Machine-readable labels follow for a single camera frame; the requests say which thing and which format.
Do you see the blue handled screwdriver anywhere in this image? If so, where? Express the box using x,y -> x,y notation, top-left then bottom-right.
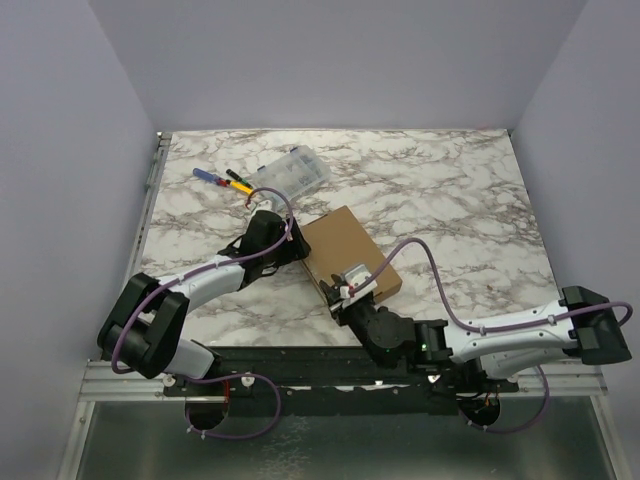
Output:
192,168 -> 228,187

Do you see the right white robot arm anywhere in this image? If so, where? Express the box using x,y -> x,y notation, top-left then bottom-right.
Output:
320,271 -> 632,391

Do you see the brown cardboard express box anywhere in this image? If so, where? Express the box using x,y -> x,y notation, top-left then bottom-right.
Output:
300,206 -> 385,306

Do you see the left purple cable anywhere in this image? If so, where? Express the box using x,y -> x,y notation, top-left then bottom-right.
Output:
110,186 -> 296,442

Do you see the clear plastic organizer box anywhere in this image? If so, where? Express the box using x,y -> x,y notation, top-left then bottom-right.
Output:
249,145 -> 331,203

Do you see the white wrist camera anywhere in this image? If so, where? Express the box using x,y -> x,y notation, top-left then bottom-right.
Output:
338,264 -> 377,302
247,199 -> 276,212

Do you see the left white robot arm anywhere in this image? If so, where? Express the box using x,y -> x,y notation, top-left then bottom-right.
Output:
97,210 -> 311,395

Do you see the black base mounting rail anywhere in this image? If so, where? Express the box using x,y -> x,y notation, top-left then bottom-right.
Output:
163,345 -> 518,428

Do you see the yellow handled screwdriver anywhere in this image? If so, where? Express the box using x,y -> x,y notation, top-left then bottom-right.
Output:
225,180 -> 253,195

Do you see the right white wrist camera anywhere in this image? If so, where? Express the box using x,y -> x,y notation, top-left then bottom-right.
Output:
338,264 -> 377,302

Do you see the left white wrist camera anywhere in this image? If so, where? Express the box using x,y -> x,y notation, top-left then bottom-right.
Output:
247,199 -> 276,212

